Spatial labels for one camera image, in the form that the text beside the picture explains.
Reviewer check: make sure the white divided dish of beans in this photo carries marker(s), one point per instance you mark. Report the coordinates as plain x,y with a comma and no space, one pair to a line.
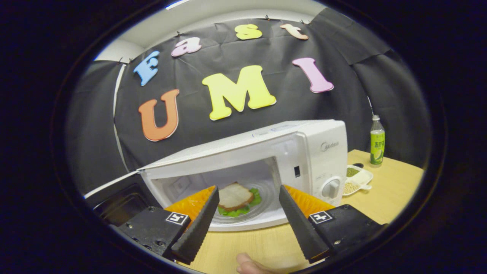
359,179

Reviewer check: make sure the glass turntable plate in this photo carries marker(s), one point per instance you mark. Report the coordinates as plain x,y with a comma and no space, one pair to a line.
262,207

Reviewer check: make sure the green drink bottle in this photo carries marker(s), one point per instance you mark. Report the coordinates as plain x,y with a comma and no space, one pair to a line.
377,144

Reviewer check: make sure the black backdrop cloth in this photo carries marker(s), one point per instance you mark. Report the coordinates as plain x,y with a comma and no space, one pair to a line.
190,68

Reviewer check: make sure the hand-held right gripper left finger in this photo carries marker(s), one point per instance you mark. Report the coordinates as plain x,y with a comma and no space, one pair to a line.
198,228

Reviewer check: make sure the bread and lettuce sandwich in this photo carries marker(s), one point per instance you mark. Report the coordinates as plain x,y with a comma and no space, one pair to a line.
234,196

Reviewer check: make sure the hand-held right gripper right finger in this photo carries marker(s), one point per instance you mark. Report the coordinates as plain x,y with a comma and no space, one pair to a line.
300,228

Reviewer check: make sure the white microwave oven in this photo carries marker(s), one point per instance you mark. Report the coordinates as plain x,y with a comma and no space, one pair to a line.
323,152

